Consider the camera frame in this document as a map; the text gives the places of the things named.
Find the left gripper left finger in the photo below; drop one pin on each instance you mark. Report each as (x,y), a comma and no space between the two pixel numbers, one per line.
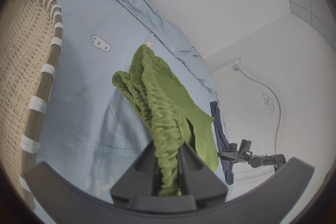
(133,178)

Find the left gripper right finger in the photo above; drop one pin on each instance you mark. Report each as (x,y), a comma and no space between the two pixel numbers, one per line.
(199,178)

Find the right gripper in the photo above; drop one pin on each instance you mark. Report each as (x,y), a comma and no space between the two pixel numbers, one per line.
(234,154)

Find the green shorts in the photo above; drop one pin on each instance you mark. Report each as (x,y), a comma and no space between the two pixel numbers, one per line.
(162,102)

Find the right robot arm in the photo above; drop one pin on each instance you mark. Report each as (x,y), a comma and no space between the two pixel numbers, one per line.
(262,160)

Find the dark blue garment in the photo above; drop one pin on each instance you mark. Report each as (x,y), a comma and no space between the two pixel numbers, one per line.
(221,136)

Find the bed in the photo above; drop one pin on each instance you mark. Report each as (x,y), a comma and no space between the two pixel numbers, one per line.
(86,86)

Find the round woven basket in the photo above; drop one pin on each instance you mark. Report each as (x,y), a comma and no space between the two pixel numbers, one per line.
(23,55)

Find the pale blue quilt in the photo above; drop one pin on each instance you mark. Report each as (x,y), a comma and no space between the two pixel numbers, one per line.
(136,2)

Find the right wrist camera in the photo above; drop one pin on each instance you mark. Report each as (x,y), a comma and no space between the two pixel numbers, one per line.
(244,146)

